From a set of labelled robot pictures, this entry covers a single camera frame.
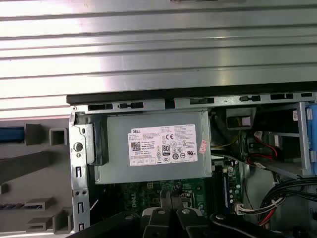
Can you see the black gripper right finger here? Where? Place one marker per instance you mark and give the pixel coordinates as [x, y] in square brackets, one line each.
[190, 225]

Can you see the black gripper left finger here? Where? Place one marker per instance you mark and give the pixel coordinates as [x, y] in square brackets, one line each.
[156, 223]

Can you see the green motherboard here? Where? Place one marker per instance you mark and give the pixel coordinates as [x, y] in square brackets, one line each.
[148, 198]

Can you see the RAM stick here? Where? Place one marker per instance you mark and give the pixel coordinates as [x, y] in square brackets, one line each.
[226, 193]

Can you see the grey power supply unit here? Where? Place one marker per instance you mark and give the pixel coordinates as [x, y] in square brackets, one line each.
[119, 171]

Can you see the black open PC case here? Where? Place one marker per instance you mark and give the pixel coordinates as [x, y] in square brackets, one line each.
[81, 138]

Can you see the grey parts rack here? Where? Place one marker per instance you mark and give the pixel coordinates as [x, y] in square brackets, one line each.
[29, 161]

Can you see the blue plastic drive latch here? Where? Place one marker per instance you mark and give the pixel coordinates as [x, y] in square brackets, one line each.
[310, 129]

